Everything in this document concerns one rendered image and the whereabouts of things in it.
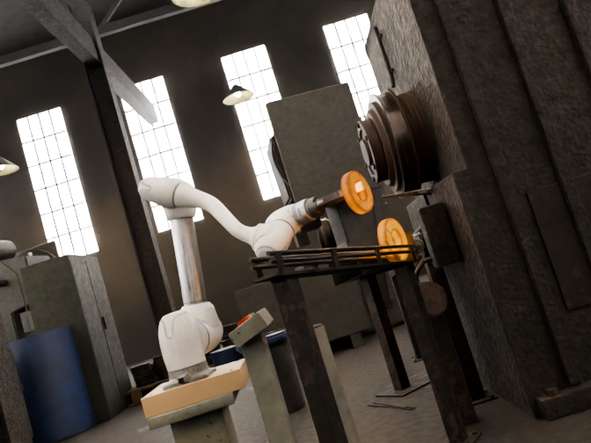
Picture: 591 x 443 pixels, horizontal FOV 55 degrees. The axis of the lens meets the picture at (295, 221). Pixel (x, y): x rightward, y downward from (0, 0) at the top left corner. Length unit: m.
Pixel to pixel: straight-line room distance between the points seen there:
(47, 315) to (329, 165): 2.83
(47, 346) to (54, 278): 0.64
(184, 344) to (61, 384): 3.05
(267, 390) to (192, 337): 0.61
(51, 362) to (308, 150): 2.82
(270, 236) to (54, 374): 3.47
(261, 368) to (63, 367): 3.64
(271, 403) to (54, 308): 3.92
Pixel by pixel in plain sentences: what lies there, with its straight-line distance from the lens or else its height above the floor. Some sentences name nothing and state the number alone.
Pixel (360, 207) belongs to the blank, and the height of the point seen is 0.85.
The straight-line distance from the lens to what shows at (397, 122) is 2.33.
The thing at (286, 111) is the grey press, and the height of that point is 2.16.
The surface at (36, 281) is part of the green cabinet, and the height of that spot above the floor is 1.34.
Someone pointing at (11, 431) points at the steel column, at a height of 0.27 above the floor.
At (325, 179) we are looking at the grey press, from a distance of 5.10.
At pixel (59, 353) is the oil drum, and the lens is 5.25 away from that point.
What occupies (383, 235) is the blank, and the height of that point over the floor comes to 0.73.
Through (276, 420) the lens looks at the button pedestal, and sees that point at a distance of 1.77.
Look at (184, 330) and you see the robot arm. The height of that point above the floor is 0.61.
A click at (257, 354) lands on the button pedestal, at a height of 0.50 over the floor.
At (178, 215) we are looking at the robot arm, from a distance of 2.48.
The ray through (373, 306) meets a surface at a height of 0.44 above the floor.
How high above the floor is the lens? 0.67
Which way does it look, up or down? 6 degrees up
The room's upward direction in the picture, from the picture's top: 17 degrees counter-clockwise
